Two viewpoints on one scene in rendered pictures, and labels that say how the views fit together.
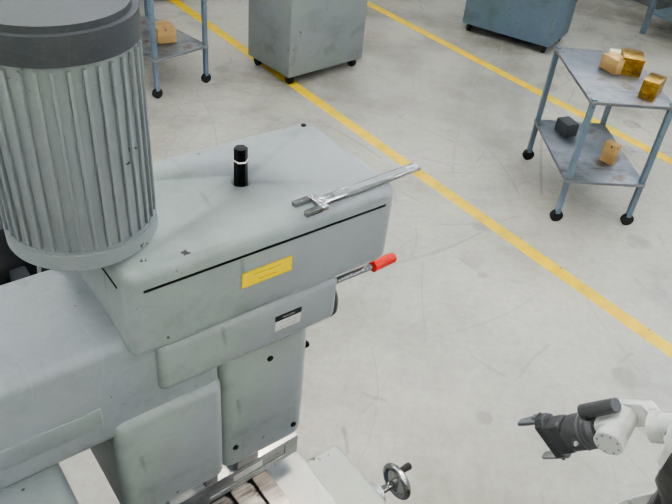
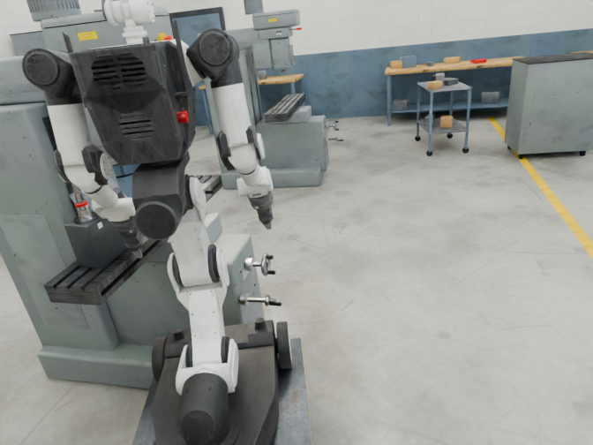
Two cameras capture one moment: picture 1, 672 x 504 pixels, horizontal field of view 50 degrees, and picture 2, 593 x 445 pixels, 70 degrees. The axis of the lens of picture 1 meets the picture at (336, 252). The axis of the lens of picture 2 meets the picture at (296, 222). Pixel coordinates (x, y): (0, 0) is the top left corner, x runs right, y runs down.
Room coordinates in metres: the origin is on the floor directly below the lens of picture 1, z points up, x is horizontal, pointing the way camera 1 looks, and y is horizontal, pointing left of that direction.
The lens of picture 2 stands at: (0.36, -1.92, 1.78)
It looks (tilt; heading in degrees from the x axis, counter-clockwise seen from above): 25 degrees down; 55
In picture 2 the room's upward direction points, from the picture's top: 6 degrees counter-clockwise
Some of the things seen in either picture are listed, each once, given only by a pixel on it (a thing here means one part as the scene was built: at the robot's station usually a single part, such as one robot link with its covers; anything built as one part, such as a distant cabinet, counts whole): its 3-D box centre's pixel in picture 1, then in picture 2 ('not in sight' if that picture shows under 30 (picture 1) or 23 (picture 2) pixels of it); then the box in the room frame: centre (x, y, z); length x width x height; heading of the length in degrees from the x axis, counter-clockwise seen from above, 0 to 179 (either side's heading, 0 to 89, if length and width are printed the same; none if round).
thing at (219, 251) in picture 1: (232, 224); (109, 33); (0.94, 0.17, 1.81); 0.47 x 0.26 x 0.16; 130
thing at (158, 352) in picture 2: not in sight; (164, 359); (0.66, -0.35, 0.50); 0.20 x 0.05 x 0.20; 57
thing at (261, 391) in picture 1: (238, 366); not in sight; (0.94, 0.16, 1.47); 0.21 x 0.19 x 0.32; 40
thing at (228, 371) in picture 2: not in sight; (208, 365); (0.73, -0.72, 0.68); 0.21 x 0.20 x 0.13; 57
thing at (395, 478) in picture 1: (387, 487); (258, 264); (1.27, -0.22, 0.67); 0.16 x 0.12 x 0.12; 130
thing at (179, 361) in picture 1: (218, 290); not in sight; (0.92, 0.19, 1.68); 0.34 x 0.24 x 0.10; 130
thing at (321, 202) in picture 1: (361, 186); not in sight; (0.96, -0.03, 1.89); 0.24 x 0.04 x 0.01; 132
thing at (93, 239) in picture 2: not in sight; (101, 233); (0.61, -0.12, 1.07); 0.22 x 0.12 x 0.20; 33
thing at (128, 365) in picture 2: not in sight; (156, 339); (0.79, 0.35, 0.10); 1.20 x 0.60 x 0.20; 130
